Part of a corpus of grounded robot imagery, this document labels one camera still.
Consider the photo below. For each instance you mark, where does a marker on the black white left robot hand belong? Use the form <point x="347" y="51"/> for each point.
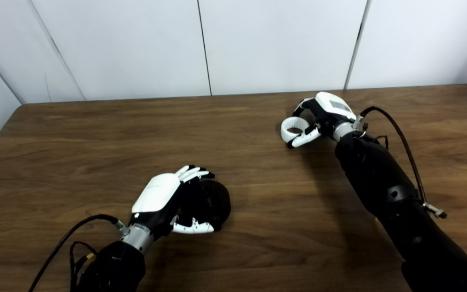
<point x="156" y="194"/>

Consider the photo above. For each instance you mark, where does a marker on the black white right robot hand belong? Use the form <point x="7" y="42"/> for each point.
<point x="330" y="109"/>

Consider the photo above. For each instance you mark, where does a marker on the round black plastic part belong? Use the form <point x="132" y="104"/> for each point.
<point x="215" y="202"/>

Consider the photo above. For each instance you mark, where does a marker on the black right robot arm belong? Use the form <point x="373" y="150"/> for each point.
<point x="379" y="178"/>

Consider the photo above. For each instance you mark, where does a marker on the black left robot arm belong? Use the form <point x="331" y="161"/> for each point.
<point x="116" y="267"/>

